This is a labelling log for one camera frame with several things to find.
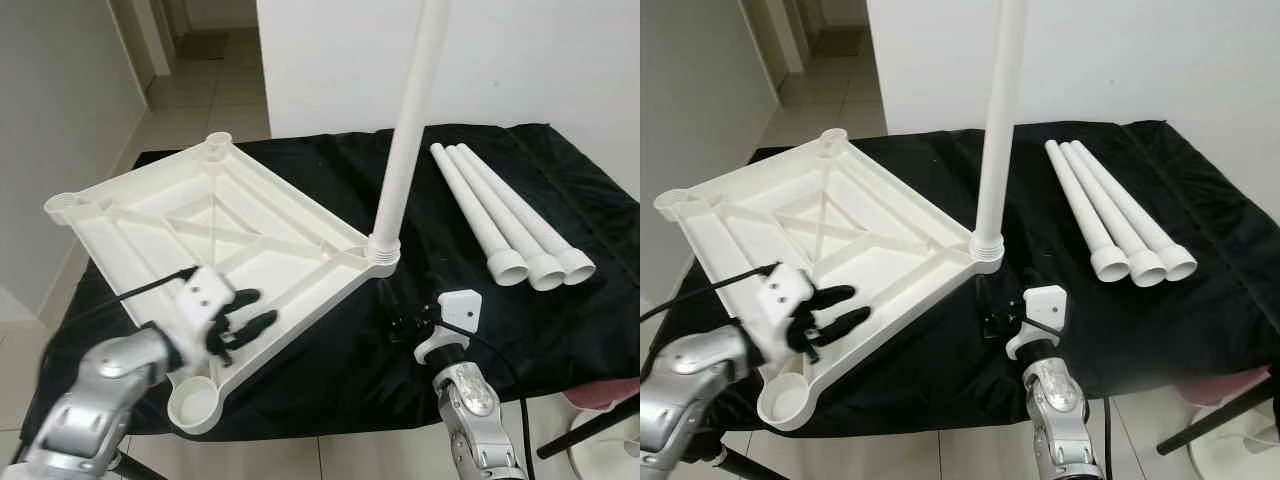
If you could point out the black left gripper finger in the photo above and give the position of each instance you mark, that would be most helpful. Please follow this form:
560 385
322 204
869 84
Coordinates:
245 299
845 322
835 297
258 323

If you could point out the white plastic children table top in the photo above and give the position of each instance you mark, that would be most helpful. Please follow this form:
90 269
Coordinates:
850 225
230 230

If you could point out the white plastic table leg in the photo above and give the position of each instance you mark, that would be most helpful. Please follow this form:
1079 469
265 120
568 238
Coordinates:
1000 130
500 215
1085 215
525 210
475 215
1135 210
410 130
1110 215

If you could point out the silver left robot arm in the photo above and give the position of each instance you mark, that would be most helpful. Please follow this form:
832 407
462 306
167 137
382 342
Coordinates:
90 400
690 390

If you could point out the black fabric table cloth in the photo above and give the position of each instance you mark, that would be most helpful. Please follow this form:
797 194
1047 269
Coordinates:
940 390
330 390

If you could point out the black metal pole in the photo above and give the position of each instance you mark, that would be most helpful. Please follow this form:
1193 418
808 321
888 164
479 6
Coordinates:
1215 425
750 465
590 428
135 467

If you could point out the pink round stool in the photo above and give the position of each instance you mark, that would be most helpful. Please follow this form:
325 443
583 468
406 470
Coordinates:
1225 386
605 393

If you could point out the white round floor fan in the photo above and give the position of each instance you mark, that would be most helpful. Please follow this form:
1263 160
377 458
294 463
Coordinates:
1235 450
610 450

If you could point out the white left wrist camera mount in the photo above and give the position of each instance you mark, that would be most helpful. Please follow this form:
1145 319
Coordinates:
200 295
785 290

